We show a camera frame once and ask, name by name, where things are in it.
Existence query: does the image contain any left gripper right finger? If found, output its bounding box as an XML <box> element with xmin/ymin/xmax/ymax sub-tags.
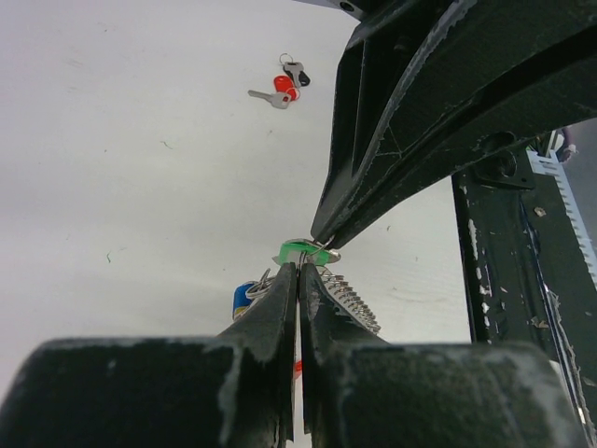
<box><xmin>298</xmin><ymin>264</ymin><xmax>587</xmax><ymax>447</ymax></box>

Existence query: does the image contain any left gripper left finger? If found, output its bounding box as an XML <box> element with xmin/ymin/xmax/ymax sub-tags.
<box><xmin>1</xmin><ymin>264</ymin><xmax>298</xmax><ymax>447</ymax></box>

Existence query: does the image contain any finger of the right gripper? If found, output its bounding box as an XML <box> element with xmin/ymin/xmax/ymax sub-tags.
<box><xmin>311</xmin><ymin>29</ymin><xmax>420</xmax><ymax>241</ymax></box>
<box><xmin>323</xmin><ymin>1</ymin><xmax>596</xmax><ymax>247</ymax></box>

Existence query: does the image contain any red tag key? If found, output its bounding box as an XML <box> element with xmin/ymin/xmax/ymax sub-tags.
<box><xmin>247</xmin><ymin>52</ymin><xmax>312</xmax><ymax>110</ymax></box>

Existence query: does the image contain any blue tag key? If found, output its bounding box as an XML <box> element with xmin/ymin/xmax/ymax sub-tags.
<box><xmin>232</xmin><ymin>269</ymin><xmax>275</xmax><ymax>321</ymax></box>

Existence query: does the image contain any green tag key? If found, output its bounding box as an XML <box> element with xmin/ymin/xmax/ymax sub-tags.
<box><xmin>272</xmin><ymin>239</ymin><xmax>341</xmax><ymax>266</ymax></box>

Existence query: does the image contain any slotted cable duct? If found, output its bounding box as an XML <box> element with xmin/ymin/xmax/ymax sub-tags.
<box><xmin>527</xmin><ymin>130</ymin><xmax>596</xmax><ymax>284</ymax></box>

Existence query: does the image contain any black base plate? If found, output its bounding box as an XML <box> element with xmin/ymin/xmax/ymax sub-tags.
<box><xmin>451</xmin><ymin>145</ymin><xmax>596</xmax><ymax>424</ymax></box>

